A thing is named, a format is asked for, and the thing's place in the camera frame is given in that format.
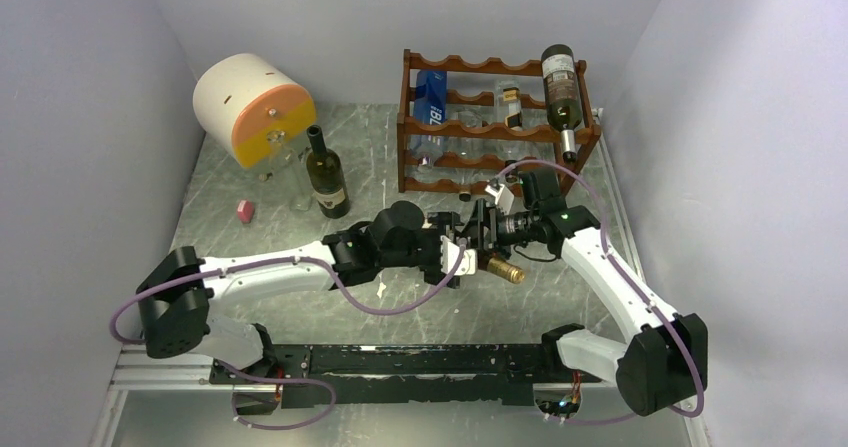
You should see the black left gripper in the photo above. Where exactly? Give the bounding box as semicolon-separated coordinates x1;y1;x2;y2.
380;212;463;285

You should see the gold foil wine bottle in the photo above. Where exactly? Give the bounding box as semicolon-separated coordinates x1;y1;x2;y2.
478;256;525;284

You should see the dark green wine bottle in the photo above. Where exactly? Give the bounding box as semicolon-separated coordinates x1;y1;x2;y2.
306;125;351;219

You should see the clear glass bottle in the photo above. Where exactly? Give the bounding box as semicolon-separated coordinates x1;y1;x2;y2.
266;130;312;212

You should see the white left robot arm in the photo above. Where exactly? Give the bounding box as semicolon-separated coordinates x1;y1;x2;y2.
136;201;478;383

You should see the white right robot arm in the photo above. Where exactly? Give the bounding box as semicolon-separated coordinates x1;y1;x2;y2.
473;160;709;418

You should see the brown wooden wine rack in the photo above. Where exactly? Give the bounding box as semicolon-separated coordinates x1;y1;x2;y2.
396;49;602;195

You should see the clear bottle gold label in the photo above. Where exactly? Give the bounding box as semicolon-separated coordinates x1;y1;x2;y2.
494;77;524;131

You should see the blue label clear bottle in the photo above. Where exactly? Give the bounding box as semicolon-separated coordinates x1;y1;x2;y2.
409;70;447;167

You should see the dark bottle brown label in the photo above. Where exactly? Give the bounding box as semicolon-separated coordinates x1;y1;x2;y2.
541;44;583;164

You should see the small pink block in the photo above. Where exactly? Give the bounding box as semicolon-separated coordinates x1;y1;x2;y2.
236;199;255;224

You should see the white orange yellow cylinder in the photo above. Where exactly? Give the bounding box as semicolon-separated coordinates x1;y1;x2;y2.
192;53;316;169

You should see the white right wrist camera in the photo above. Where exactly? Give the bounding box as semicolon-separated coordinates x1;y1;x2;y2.
484;178;515;215

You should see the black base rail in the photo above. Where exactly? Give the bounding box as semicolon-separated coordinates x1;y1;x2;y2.
109;343;654;408

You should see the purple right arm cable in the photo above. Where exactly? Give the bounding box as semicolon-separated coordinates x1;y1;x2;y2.
496;159;706;427

